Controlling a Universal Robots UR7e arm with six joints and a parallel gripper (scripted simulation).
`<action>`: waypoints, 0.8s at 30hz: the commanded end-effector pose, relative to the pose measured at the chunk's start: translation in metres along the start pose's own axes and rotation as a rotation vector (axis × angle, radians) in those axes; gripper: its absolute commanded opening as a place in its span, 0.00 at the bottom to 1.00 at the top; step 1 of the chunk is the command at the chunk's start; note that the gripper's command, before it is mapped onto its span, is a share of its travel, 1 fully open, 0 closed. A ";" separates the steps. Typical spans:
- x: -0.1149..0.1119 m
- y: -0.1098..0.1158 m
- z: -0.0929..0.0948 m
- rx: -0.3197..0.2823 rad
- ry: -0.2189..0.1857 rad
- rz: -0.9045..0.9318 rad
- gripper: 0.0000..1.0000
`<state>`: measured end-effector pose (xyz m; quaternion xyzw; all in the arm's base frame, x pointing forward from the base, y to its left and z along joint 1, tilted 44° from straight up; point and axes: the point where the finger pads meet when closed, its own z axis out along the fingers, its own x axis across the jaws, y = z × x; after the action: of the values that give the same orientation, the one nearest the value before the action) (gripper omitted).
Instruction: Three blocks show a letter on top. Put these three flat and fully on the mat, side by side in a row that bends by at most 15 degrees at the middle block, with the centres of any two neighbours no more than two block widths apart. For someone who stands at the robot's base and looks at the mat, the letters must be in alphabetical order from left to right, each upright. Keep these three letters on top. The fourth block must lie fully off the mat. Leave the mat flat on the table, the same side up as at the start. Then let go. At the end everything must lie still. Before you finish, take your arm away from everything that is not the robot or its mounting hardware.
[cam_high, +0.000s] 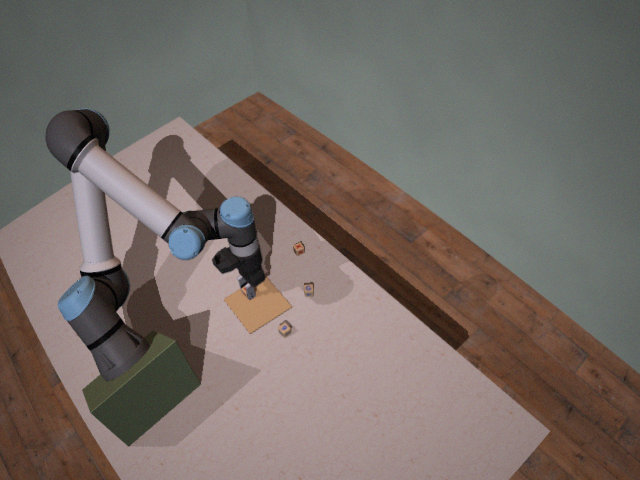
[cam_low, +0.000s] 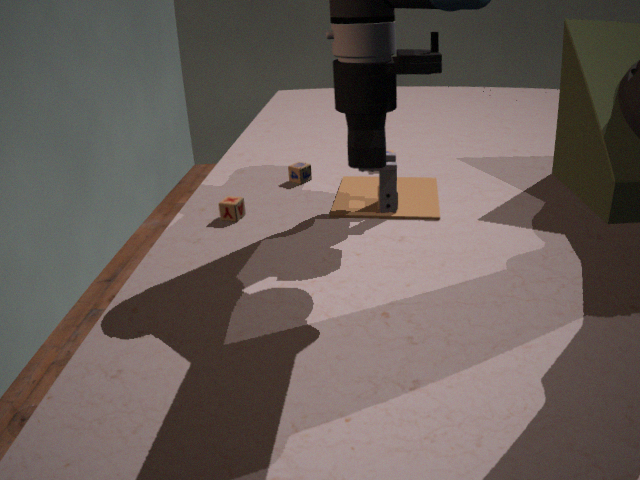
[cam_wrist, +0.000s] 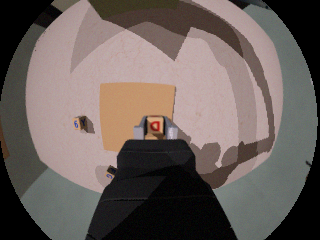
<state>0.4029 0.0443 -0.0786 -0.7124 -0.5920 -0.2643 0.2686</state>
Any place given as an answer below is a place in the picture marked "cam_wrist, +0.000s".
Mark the tan flat mat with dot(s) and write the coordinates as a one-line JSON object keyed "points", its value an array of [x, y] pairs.
{"points": [[123, 105]]}

